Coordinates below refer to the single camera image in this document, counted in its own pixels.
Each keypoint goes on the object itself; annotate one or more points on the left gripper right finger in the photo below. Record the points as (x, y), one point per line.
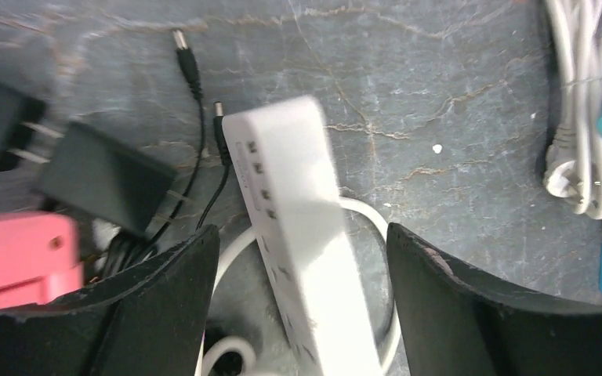
(457, 319)

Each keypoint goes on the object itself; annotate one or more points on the pink folding plug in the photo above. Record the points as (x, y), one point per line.
(39, 258)

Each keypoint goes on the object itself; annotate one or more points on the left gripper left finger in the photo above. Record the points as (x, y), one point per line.
(146, 320)

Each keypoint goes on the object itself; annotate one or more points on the white usb power strip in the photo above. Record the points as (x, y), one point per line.
(283, 162)

